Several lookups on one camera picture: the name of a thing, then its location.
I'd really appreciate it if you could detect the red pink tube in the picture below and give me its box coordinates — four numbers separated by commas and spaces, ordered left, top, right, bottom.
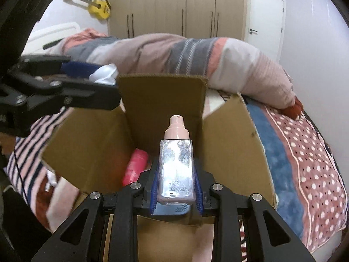
121, 148, 149, 186

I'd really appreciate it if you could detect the yellow guitar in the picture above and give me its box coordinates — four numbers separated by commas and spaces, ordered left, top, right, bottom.
64, 0, 111, 20

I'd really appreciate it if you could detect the cardboard box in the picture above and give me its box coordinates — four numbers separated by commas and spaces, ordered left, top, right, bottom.
41, 74, 279, 262

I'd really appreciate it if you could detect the red cloth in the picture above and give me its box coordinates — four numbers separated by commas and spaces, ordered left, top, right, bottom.
281, 97, 304, 121

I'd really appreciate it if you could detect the white plastic item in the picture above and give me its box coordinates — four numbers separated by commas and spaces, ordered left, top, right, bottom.
89, 63, 119, 86

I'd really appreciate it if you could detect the striped pink grey duvet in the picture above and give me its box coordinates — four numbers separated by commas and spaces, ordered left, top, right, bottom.
44, 28, 304, 115

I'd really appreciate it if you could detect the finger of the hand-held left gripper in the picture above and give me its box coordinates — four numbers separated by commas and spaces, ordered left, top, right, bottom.
19, 55, 102, 80
0, 70, 121, 137

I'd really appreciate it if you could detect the white door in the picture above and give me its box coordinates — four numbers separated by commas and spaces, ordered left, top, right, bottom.
243, 0, 286, 64

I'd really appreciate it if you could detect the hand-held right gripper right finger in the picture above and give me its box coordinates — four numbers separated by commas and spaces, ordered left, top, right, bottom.
193, 165, 317, 262

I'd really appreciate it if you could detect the pink pump bottle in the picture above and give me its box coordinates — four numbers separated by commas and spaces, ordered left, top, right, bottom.
157, 115, 197, 206

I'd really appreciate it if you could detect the polka-dot pink bed sheet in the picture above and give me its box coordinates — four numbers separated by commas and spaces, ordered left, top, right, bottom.
240, 98, 342, 252

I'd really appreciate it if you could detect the beige wooden wardrobe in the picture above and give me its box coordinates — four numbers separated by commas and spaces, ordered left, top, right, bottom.
107, 0, 247, 40

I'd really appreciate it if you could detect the white headboard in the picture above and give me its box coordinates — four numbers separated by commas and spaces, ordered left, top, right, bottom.
23, 22, 81, 57

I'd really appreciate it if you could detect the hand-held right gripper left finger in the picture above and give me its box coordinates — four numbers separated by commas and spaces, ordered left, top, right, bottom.
31, 157, 159, 262

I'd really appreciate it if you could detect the striped pink navy blanket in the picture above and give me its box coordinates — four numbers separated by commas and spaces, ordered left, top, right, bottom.
7, 106, 82, 234

